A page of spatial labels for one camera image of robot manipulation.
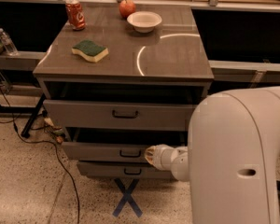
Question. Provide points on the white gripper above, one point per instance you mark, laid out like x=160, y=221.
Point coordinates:
x=156, y=156

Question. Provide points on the grey drawer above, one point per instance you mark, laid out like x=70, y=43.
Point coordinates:
x=121, y=170
x=118, y=145
x=126, y=116

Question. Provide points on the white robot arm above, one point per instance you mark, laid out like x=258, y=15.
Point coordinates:
x=230, y=159

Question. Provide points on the grey bottom drawer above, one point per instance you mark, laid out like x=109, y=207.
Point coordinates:
x=121, y=170

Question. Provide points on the grey top drawer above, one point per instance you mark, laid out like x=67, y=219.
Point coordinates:
x=126, y=116

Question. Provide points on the grey drawer cabinet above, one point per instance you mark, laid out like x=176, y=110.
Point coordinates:
x=167, y=66

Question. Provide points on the blue tape cross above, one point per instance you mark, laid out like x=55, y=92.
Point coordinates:
x=127, y=197

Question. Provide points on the small objects on floor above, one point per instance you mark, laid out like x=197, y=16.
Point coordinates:
x=55, y=132

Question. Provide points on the green yellow sponge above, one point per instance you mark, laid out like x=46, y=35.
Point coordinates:
x=90, y=51

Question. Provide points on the black table leg left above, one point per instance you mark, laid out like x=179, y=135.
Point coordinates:
x=29, y=123

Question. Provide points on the white bowl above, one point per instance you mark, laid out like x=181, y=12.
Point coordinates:
x=144, y=21

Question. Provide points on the red apple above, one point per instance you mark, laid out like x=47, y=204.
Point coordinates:
x=126, y=8

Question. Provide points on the orange soda can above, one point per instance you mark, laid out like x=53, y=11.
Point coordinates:
x=75, y=14

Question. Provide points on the clear water bottle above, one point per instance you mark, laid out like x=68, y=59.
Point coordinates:
x=8, y=43

